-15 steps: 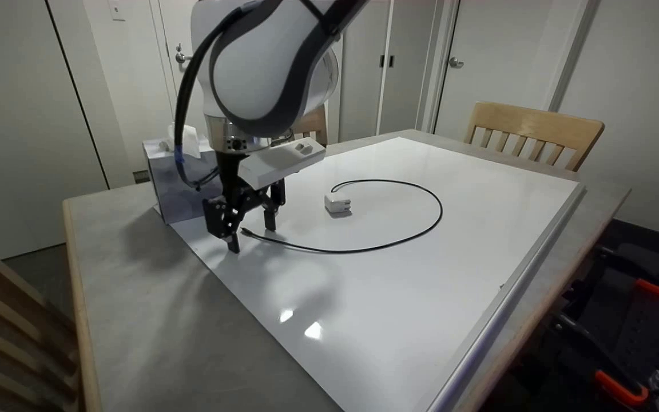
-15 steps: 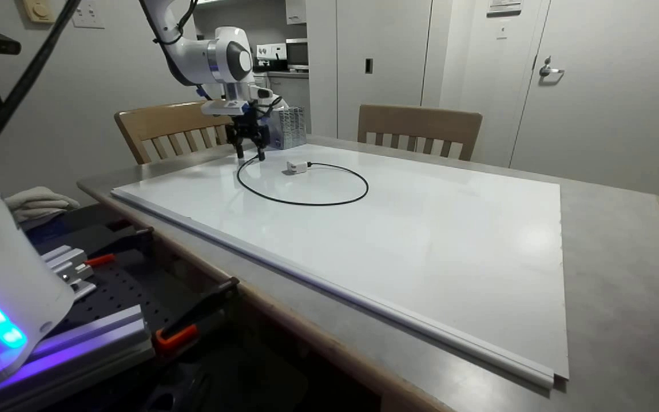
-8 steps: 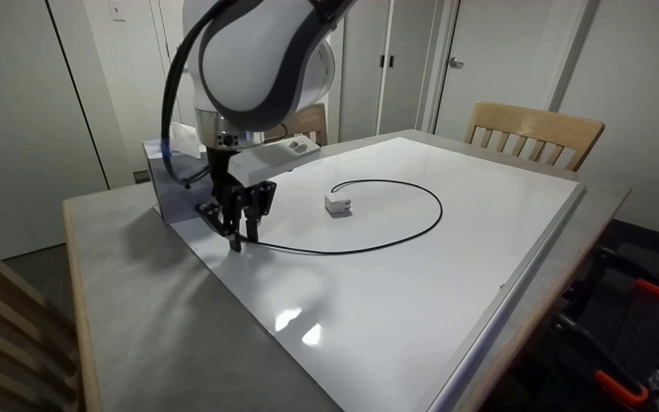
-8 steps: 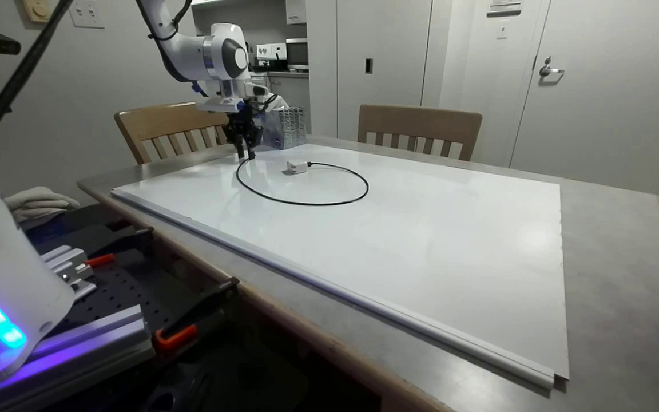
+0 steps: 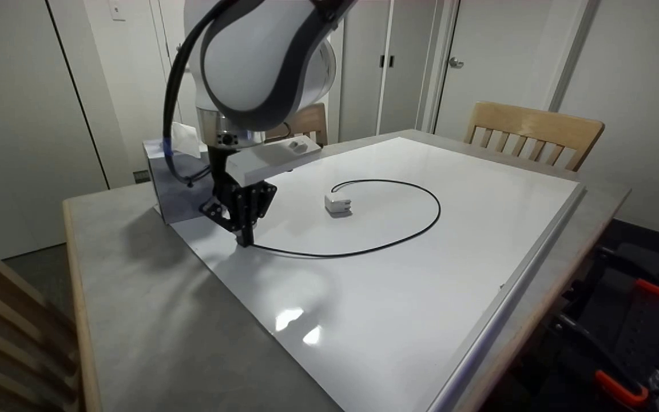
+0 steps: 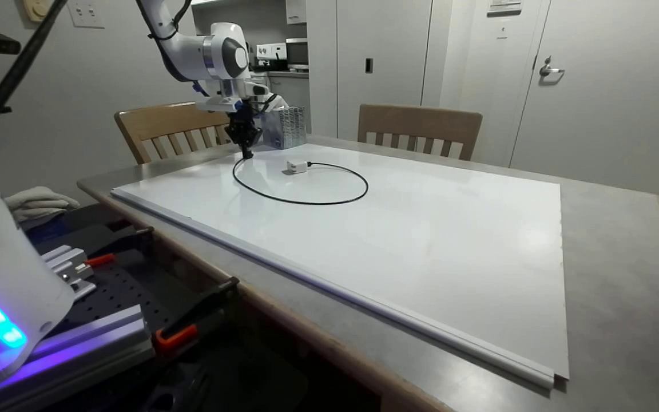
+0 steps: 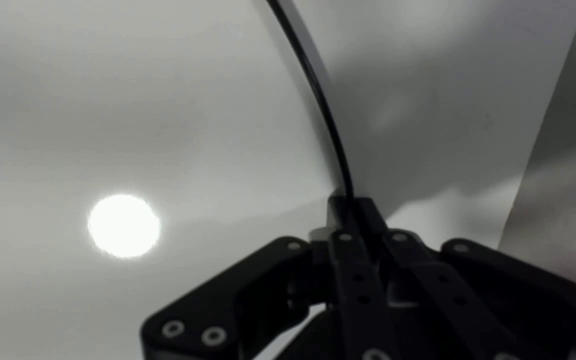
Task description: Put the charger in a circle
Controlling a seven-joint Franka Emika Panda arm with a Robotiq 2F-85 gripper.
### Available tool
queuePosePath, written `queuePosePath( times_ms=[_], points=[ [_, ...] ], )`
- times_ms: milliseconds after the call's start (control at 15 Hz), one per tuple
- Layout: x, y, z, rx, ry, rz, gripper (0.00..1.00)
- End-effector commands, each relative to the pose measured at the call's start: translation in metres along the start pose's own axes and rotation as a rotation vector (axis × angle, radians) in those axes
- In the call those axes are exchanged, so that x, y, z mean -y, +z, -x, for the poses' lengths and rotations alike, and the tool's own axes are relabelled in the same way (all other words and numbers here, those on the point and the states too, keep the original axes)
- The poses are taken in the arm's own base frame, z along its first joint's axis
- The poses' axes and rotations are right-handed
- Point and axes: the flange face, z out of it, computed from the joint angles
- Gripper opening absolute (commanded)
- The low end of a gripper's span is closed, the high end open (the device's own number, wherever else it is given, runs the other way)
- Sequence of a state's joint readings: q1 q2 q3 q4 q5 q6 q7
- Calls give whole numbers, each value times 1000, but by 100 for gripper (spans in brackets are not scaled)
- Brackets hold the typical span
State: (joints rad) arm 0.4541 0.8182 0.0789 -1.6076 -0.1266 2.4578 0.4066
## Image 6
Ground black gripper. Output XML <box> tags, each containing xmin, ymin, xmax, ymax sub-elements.
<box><xmin>224</xmin><ymin>97</ymin><xmax>262</xmax><ymax>161</ymax></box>

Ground aluminium profile rail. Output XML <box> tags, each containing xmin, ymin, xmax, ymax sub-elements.
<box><xmin>0</xmin><ymin>302</ymin><xmax>156</xmax><ymax>412</ymax></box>

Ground white folded cloth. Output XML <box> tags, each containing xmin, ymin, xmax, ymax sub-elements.
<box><xmin>6</xmin><ymin>185</ymin><xmax>82</xmax><ymax>226</ymax></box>

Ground red handled metal clamp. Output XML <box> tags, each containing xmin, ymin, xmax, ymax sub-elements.
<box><xmin>40</xmin><ymin>240</ymin><xmax>121</xmax><ymax>302</ymax></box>

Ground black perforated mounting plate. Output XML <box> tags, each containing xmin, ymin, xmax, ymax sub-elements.
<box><xmin>19</xmin><ymin>202</ymin><xmax>246</xmax><ymax>385</ymax></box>

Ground orange handled black clamp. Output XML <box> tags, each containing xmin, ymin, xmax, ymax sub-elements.
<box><xmin>149</xmin><ymin>274</ymin><xmax>243</xmax><ymax>360</ymax></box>

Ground silver door lever handle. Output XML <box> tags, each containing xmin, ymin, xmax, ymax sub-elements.
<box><xmin>535</xmin><ymin>56</ymin><xmax>569</xmax><ymax>86</ymax></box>

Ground large white whiteboard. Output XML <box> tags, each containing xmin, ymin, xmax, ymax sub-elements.
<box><xmin>110</xmin><ymin>139</ymin><xmax>573</xmax><ymax>394</ymax></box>

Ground white wall outlet plate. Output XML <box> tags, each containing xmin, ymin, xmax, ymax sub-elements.
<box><xmin>67</xmin><ymin>0</ymin><xmax>110</xmax><ymax>33</ymax></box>

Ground white charger with black cable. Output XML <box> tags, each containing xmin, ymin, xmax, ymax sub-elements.
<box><xmin>229</xmin><ymin>154</ymin><xmax>373</xmax><ymax>208</ymax></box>

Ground clear plastic bottle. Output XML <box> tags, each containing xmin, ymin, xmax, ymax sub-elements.
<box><xmin>256</xmin><ymin>90</ymin><xmax>309</xmax><ymax>154</ymax></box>

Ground light wooden slat-back chair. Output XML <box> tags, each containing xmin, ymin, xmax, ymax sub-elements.
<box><xmin>356</xmin><ymin>103</ymin><xmax>486</xmax><ymax>162</ymax></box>
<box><xmin>113</xmin><ymin>99</ymin><xmax>243</xmax><ymax>167</ymax></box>

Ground white microwave oven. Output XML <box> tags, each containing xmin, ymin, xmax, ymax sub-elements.
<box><xmin>255</xmin><ymin>41</ymin><xmax>291</xmax><ymax>65</ymax></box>

